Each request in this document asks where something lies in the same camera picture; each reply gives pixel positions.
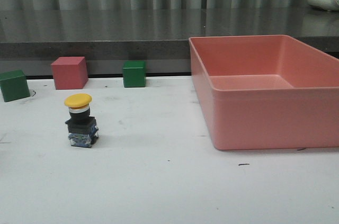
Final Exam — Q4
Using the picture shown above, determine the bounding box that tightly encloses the yellow push button switch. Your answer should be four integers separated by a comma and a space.
64, 93, 99, 148

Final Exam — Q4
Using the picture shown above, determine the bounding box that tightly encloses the green cube middle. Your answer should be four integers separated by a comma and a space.
122, 60, 146, 88

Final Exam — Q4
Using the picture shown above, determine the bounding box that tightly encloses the green cube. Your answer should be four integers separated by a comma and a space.
1, 70, 30, 102
122, 60, 146, 88

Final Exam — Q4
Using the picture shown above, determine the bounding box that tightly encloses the pink plastic bin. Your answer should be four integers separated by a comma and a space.
189, 35, 338, 150

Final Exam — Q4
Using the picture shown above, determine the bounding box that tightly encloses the pink wooden cube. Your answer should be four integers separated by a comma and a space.
51, 57, 88, 90

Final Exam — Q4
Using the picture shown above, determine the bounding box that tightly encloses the grey stone counter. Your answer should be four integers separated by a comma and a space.
1, 7, 338, 79

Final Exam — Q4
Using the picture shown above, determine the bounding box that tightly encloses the green cube left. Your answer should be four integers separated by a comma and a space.
1, 70, 30, 102

